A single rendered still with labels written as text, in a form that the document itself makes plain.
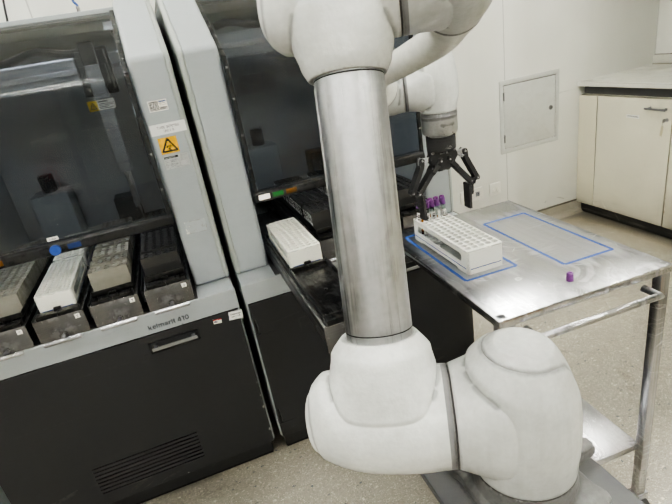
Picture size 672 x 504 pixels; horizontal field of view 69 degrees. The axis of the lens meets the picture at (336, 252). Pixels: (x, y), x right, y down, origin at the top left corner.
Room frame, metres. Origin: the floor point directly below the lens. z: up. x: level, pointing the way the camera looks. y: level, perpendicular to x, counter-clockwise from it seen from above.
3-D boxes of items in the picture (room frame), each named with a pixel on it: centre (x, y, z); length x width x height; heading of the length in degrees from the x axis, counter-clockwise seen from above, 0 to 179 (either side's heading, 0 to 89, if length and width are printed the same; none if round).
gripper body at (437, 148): (1.25, -0.31, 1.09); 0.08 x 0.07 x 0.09; 104
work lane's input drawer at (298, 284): (1.29, 0.08, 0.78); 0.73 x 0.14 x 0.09; 16
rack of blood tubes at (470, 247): (1.22, -0.32, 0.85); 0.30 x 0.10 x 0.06; 14
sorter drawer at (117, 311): (1.62, 0.75, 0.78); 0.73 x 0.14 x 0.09; 16
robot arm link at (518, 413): (0.56, -0.22, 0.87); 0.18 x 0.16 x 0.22; 80
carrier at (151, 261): (1.44, 0.54, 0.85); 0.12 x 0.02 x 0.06; 106
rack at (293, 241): (1.46, 0.13, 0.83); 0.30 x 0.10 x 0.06; 16
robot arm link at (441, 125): (1.25, -0.31, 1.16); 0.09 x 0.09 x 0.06
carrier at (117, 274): (1.40, 0.69, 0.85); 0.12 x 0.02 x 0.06; 107
